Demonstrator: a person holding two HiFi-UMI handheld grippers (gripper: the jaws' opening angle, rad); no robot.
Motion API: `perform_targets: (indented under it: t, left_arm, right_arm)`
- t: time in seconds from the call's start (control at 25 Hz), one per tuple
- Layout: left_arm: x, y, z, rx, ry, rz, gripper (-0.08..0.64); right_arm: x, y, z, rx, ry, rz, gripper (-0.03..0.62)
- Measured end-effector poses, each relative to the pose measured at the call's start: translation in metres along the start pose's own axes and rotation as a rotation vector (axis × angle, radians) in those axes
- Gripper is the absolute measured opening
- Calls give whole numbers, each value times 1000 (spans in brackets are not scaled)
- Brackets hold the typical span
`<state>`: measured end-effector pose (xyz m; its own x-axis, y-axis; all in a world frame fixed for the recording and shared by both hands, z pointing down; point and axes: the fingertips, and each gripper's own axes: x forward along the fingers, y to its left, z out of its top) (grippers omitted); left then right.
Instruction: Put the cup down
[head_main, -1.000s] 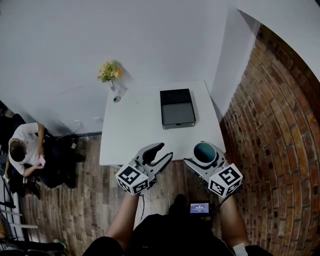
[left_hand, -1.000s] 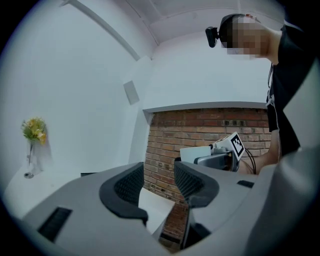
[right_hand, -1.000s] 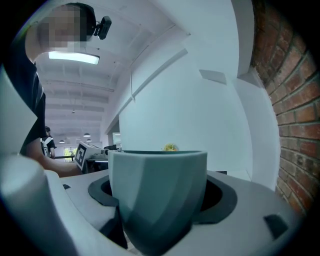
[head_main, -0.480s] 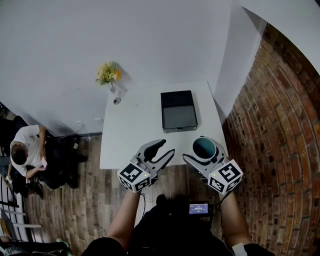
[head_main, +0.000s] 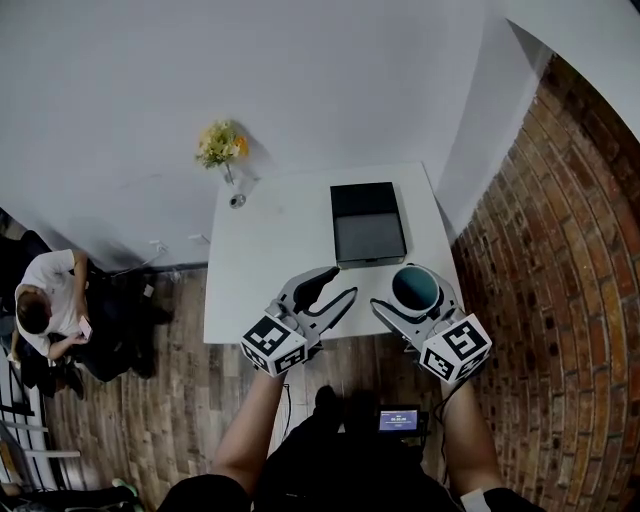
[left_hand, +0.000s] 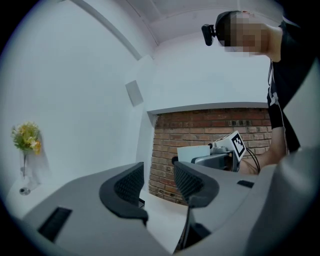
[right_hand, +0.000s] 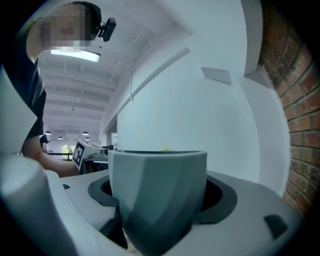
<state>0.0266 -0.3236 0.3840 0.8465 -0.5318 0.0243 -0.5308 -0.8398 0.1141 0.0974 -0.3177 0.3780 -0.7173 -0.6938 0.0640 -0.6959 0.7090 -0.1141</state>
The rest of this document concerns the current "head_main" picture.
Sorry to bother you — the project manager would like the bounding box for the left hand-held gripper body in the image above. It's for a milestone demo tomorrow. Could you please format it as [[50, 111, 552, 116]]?
[[239, 277, 332, 379]]

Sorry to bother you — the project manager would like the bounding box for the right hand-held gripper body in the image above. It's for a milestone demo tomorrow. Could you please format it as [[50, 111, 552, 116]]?
[[398, 305, 494, 386]]

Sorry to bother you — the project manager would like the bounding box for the white cup with dark inside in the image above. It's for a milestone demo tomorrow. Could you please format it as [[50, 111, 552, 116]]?
[[390, 263, 442, 317]]

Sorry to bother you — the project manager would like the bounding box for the person's right forearm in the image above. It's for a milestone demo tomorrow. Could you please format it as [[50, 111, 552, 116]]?
[[439, 378, 504, 497]]

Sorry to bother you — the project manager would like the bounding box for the person's left forearm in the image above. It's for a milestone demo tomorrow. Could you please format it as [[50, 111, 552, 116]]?
[[209, 372, 290, 490]]

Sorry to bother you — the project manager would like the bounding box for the black open box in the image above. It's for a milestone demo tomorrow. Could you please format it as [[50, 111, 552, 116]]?
[[329, 181, 408, 271]]

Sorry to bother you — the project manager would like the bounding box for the small screen device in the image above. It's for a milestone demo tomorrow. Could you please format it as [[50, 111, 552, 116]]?
[[377, 404, 431, 442]]

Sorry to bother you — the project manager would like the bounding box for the person's black clothing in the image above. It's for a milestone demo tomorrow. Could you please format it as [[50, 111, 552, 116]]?
[[158, 384, 546, 512]]

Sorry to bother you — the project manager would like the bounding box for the yellow flower bouquet in vase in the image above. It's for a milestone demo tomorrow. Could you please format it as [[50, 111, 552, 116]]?
[[194, 119, 250, 187]]

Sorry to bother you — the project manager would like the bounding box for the white metal rack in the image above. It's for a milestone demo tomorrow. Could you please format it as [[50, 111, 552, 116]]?
[[0, 344, 82, 494]]

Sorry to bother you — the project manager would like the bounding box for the thin black cable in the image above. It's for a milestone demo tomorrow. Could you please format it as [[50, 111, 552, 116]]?
[[282, 380, 294, 444]]

